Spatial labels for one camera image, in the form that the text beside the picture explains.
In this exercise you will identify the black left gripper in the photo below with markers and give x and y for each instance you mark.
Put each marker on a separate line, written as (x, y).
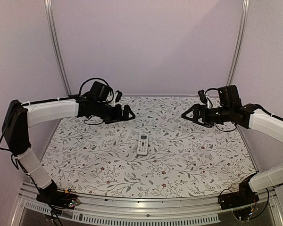
(118, 117)

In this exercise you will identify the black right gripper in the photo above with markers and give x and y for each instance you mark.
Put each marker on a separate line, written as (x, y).
(200, 116)

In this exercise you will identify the beige remote control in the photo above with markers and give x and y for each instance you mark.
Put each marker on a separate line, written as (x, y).
(143, 143)

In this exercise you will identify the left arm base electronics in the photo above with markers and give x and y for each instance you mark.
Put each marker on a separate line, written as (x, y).
(56, 200)

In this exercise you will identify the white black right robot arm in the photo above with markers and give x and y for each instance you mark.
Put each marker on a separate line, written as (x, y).
(253, 117)

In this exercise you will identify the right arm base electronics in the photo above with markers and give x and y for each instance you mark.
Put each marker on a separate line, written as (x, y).
(244, 196)

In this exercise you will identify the floral patterned table mat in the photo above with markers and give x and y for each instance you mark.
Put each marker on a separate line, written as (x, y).
(184, 159)

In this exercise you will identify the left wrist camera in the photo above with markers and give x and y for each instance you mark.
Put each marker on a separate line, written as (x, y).
(117, 96)

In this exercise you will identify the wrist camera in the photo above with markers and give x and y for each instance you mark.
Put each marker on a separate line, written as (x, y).
(204, 99)
(117, 96)

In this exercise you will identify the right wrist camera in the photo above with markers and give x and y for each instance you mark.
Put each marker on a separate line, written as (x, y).
(204, 99)

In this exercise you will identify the right aluminium frame post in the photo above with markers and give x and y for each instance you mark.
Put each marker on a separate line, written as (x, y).
(239, 41)

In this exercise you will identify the aluminium frame post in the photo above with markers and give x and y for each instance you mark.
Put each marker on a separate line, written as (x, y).
(239, 41)
(56, 47)

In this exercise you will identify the aluminium front rail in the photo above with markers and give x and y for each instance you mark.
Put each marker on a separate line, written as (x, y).
(194, 211)

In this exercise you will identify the left aluminium frame post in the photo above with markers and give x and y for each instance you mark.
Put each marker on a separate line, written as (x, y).
(56, 47)

